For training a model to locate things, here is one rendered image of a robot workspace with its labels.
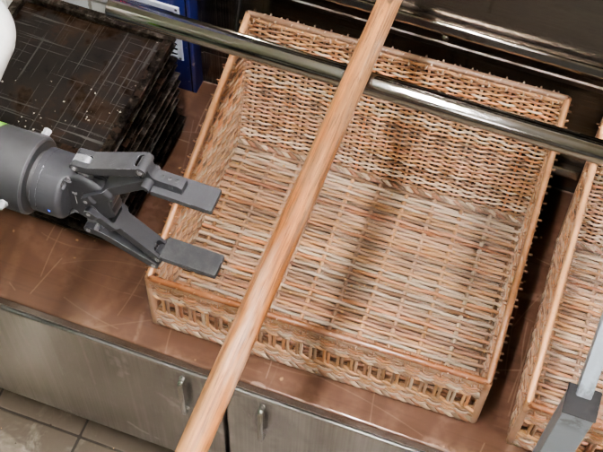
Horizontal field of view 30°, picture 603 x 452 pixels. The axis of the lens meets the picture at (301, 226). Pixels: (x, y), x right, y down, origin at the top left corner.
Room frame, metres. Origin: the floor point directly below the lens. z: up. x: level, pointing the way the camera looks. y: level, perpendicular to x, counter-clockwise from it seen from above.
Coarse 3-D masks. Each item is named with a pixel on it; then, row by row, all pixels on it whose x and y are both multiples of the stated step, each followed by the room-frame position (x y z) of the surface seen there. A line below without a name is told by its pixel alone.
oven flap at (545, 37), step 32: (352, 0) 1.23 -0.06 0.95; (416, 0) 1.22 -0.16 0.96; (448, 0) 1.21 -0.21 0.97; (480, 0) 1.20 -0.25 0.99; (512, 0) 1.19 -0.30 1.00; (544, 0) 1.19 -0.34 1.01; (576, 0) 1.18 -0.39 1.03; (448, 32) 1.18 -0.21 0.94; (480, 32) 1.17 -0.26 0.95; (512, 32) 1.17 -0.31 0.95; (544, 32) 1.16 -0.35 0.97; (576, 32) 1.16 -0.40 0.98; (576, 64) 1.12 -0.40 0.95
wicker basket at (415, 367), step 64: (256, 64) 1.25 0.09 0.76; (384, 64) 1.21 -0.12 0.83; (448, 64) 1.19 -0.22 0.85; (256, 128) 1.21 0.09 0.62; (384, 128) 1.17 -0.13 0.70; (448, 128) 1.15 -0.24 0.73; (256, 192) 1.10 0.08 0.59; (320, 192) 1.11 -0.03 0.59; (384, 192) 1.11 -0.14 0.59; (448, 192) 1.11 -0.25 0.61; (256, 256) 0.97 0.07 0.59; (320, 256) 0.97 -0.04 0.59; (384, 256) 0.98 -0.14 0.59; (448, 256) 0.99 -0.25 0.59; (512, 256) 0.99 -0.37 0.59; (192, 320) 0.82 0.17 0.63; (320, 320) 0.85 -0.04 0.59; (384, 320) 0.86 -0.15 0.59; (448, 320) 0.86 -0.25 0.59; (384, 384) 0.73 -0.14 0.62; (448, 384) 0.71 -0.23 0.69
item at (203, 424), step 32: (384, 0) 0.99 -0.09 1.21; (384, 32) 0.94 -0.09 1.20; (352, 64) 0.88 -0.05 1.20; (352, 96) 0.83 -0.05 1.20; (320, 128) 0.79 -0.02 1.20; (320, 160) 0.74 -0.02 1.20; (288, 224) 0.65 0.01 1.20; (288, 256) 0.61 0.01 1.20; (256, 288) 0.57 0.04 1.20; (256, 320) 0.53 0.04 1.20; (224, 352) 0.49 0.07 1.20; (224, 384) 0.46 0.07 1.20; (192, 416) 0.43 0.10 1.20; (192, 448) 0.39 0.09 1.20
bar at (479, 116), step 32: (128, 0) 1.00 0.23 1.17; (160, 32) 0.96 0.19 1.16; (192, 32) 0.95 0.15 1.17; (224, 32) 0.95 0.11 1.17; (288, 64) 0.91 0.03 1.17; (320, 64) 0.91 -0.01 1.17; (384, 96) 0.87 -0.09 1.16; (416, 96) 0.86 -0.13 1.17; (448, 96) 0.86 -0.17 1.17; (480, 128) 0.83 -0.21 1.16; (512, 128) 0.82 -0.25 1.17; (544, 128) 0.82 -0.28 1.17; (576, 384) 0.59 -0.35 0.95; (576, 416) 0.55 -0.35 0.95; (544, 448) 0.56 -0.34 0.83
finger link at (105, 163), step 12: (96, 156) 0.69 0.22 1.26; (108, 156) 0.69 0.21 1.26; (120, 156) 0.68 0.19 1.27; (132, 156) 0.68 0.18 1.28; (72, 168) 0.68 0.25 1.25; (84, 168) 0.68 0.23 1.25; (96, 168) 0.67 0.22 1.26; (108, 168) 0.67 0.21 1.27; (120, 168) 0.67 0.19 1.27; (132, 168) 0.66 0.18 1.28; (144, 168) 0.66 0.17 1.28
